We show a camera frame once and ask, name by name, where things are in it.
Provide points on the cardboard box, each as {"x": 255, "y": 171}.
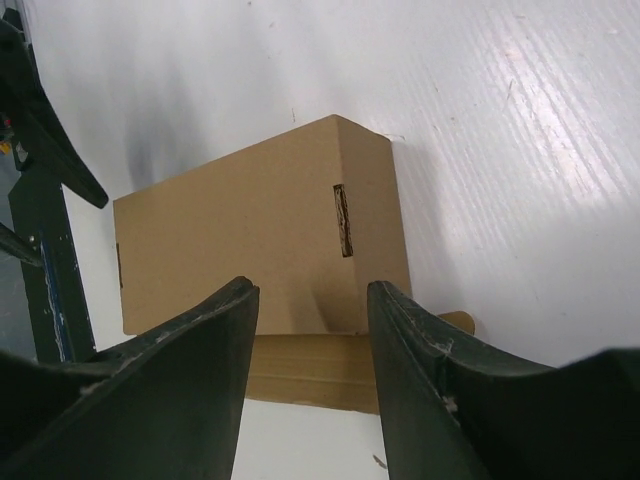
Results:
{"x": 312, "y": 217}

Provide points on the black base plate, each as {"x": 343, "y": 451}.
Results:
{"x": 55, "y": 296}

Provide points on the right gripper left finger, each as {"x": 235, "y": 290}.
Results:
{"x": 166, "y": 404}

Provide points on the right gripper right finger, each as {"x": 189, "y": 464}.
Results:
{"x": 455, "y": 407}

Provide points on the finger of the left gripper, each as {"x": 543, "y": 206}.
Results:
{"x": 15, "y": 246}
{"x": 31, "y": 115}

